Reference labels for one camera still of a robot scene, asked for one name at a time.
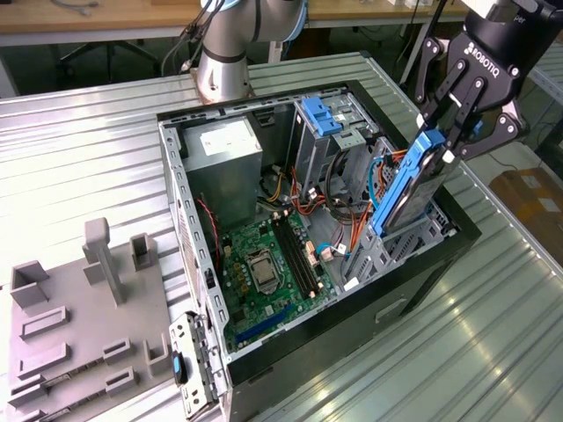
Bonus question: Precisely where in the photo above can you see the grey drive cage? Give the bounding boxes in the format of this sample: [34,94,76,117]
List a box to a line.
[289,94,384,194]

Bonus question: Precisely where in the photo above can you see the black RAM slot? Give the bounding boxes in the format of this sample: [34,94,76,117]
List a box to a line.
[281,213,318,295]
[270,215,309,300]

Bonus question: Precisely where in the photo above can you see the brown cardboard box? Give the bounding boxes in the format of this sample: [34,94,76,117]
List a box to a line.
[487,166,563,247]

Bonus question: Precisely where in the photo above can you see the grey disk bay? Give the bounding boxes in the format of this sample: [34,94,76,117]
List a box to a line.
[342,219,458,291]

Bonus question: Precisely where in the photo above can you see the wooden desk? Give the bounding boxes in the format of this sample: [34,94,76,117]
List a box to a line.
[307,0,467,84]
[0,0,208,47]

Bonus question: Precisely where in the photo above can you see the blue drive latch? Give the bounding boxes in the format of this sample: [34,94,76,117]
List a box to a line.
[303,97,342,137]

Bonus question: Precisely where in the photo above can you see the grey metal shelf frame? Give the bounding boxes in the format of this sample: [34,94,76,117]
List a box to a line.
[527,55,563,100]

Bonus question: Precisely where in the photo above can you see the yellow wire bundle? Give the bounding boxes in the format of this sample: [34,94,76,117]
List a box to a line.
[259,164,291,206]

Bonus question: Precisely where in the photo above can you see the hard disk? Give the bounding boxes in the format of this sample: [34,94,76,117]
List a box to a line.
[369,127,463,238]

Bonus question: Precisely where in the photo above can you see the grey parts rack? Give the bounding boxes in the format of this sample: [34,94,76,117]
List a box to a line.
[0,215,177,422]

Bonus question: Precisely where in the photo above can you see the black open PC case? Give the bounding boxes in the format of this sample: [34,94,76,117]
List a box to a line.
[156,80,483,422]

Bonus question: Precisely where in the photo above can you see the red and black wire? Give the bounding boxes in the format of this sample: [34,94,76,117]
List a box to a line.
[195,197,221,265]

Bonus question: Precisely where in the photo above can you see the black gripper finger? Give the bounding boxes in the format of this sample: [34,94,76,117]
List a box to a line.
[415,38,467,133]
[443,78,527,164]

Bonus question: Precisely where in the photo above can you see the black office chair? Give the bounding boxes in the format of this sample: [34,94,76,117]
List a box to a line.
[56,39,159,80]

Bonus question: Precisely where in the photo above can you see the blue expansion slot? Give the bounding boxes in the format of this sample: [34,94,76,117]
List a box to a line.
[235,305,291,346]

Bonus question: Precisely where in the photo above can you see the blue data wire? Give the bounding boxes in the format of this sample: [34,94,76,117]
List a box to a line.
[364,156,391,215]

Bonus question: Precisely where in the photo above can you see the silver CPU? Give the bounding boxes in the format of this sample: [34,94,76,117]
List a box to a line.
[254,263,276,287]

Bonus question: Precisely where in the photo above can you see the green motherboard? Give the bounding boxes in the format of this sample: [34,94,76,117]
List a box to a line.
[219,210,340,353]

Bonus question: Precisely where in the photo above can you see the black tripod leg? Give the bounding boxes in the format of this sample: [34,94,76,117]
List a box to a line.
[426,0,444,40]

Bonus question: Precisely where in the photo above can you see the CPU socket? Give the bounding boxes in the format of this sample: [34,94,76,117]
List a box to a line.
[244,249,283,295]

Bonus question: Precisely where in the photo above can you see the black cable bundle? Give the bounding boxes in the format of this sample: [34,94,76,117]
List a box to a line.
[327,149,366,229]

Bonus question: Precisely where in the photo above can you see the red orange wire bundle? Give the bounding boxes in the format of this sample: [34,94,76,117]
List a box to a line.
[285,166,329,216]

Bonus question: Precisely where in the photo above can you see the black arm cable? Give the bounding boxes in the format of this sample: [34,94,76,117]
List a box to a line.
[160,0,221,76]

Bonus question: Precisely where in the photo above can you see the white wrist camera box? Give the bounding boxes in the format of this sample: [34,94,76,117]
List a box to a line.
[461,0,502,21]

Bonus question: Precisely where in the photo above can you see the grey power supply box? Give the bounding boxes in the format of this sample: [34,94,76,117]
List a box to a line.
[179,116,265,232]

